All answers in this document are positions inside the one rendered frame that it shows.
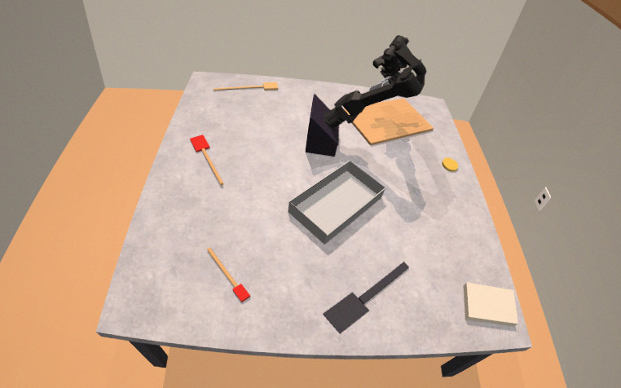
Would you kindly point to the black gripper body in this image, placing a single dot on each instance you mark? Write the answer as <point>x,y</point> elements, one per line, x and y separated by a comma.
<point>391,71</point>

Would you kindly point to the yellow flat disc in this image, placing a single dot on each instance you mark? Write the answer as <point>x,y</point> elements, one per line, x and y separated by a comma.
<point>449,164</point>

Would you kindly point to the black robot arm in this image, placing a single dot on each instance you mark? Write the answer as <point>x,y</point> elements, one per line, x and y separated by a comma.
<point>406,85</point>

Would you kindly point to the light wooden board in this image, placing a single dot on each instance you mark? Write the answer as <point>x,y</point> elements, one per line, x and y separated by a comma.
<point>390,120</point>

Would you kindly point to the cream flat rectangular board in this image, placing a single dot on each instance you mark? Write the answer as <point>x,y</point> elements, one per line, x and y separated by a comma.
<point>490,305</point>

